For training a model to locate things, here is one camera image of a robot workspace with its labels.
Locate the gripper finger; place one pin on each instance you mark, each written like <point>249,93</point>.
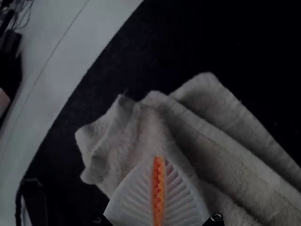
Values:
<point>181,202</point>
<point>134,200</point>

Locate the pale towel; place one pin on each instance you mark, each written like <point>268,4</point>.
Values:
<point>223,146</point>

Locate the black mat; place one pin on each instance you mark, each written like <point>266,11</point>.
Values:
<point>211,35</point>

